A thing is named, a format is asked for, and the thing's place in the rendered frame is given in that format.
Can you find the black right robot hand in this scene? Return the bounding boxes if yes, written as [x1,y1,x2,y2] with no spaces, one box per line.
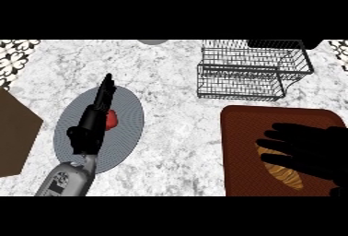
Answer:
[255,123,348,187]

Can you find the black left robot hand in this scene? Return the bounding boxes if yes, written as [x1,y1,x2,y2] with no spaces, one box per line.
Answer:
[65,73,118,156]

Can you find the golden brown croissant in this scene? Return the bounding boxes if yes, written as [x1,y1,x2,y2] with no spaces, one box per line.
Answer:
[257,147,306,190]

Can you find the brown rectangular tray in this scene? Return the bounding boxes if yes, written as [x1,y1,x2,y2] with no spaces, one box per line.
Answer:
[219,104,348,197]

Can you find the red vegetable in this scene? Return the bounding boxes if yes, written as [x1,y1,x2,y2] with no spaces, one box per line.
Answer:
[105,110,120,131]

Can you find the grey oval placemat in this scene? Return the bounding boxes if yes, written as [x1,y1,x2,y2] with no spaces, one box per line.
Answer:
[52,85,146,175]

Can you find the brown wooden block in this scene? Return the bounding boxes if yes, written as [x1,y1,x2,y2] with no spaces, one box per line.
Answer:
[0,88,45,178]

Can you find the grey round object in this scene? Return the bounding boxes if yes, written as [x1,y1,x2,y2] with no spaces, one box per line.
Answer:
[136,39,170,46]

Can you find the black tiered wire basket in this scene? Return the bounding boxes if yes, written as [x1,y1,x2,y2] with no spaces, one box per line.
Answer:
[197,39,316,102]

